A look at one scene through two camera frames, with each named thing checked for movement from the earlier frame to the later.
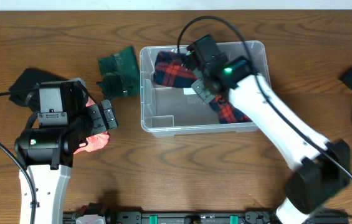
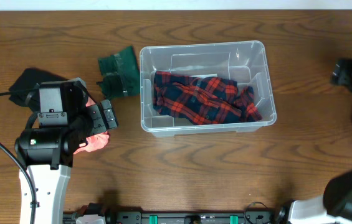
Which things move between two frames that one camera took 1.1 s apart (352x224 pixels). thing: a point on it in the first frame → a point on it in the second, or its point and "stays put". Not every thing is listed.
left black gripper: x=98 y=125 stays put
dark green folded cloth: x=120 y=73 stays put
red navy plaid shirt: x=171 y=71 → x=204 y=101
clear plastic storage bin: x=179 y=111 stays put
